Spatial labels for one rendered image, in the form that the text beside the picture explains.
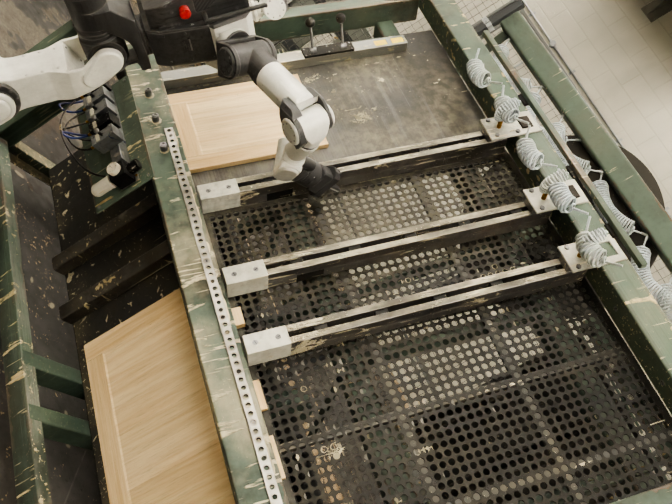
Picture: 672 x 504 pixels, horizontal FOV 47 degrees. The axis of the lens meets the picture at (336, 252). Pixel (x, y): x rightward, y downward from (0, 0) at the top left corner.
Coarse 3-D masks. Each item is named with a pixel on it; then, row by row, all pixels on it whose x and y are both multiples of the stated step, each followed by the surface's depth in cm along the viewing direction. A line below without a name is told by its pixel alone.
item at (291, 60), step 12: (396, 36) 299; (360, 48) 293; (372, 48) 294; (384, 48) 296; (396, 48) 298; (288, 60) 286; (300, 60) 287; (312, 60) 289; (324, 60) 291; (336, 60) 293; (168, 72) 277; (180, 72) 277; (192, 72) 278; (204, 72) 278; (216, 72) 279; (168, 84) 276; (180, 84) 278; (192, 84) 280
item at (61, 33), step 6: (66, 24) 273; (72, 24) 271; (60, 30) 273; (66, 30) 271; (72, 30) 270; (48, 36) 275; (54, 36) 273; (60, 36) 271; (66, 36) 271; (72, 36) 272; (42, 42) 275; (48, 42) 273; (54, 42) 272; (36, 48) 275; (42, 48) 273
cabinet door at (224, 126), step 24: (168, 96) 273; (192, 96) 274; (216, 96) 274; (240, 96) 276; (264, 96) 277; (192, 120) 267; (216, 120) 268; (240, 120) 269; (264, 120) 270; (192, 144) 260; (216, 144) 261; (240, 144) 262; (264, 144) 262; (192, 168) 253; (216, 168) 256
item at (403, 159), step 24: (480, 120) 265; (432, 144) 261; (456, 144) 262; (480, 144) 263; (504, 144) 268; (360, 168) 252; (384, 168) 256; (408, 168) 261; (216, 192) 241; (240, 192) 242; (264, 192) 246; (288, 192) 250
